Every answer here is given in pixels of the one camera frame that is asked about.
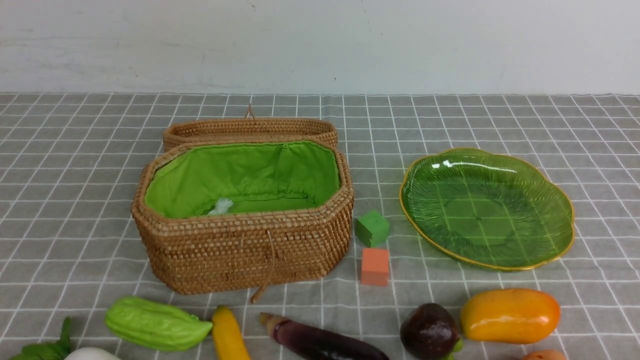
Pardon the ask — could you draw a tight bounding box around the dark purple mangosteen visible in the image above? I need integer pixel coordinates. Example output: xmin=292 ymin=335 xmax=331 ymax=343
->
xmin=400 ymin=303 xmax=464 ymax=360

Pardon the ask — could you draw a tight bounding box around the yellow banana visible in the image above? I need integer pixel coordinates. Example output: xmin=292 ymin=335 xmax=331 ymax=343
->
xmin=212 ymin=305 xmax=251 ymax=360

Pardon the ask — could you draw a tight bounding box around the yellow orange mango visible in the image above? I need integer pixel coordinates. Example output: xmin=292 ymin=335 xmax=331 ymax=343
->
xmin=459 ymin=288 xmax=562 ymax=345

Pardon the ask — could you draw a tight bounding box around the green bitter gourd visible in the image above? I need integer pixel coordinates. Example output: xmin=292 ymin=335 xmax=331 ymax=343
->
xmin=104 ymin=296 xmax=213 ymax=353

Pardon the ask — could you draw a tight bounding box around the white radish with green leaves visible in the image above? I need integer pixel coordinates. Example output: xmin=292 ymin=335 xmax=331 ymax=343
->
xmin=10 ymin=316 xmax=119 ymax=360

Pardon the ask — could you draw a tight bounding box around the green foam cube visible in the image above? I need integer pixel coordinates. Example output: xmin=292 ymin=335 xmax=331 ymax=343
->
xmin=354 ymin=209 xmax=390 ymax=248

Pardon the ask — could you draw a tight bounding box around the woven rattan basket lid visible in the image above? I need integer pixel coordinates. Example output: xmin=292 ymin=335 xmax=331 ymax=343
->
xmin=162 ymin=105 xmax=339 ymax=152

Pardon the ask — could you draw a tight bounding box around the orange foam cube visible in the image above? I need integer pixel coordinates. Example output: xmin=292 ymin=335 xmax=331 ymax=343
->
xmin=360 ymin=247 xmax=390 ymax=287

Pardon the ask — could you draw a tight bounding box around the woven rattan basket green lining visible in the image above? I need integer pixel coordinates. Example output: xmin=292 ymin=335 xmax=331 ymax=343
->
xmin=131 ymin=139 xmax=355 ymax=295

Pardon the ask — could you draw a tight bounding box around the purple eggplant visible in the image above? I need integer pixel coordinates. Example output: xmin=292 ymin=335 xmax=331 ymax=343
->
xmin=259 ymin=312 xmax=389 ymax=360

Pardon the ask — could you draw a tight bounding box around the green glass leaf plate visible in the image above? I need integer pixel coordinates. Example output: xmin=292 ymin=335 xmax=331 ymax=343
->
xmin=398 ymin=148 xmax=576 ymax=272

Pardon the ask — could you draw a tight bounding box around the grey checked tablecloth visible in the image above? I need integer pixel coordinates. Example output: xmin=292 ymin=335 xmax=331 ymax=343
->
xmin=0 ymin=92 xmax=640 ymax=360

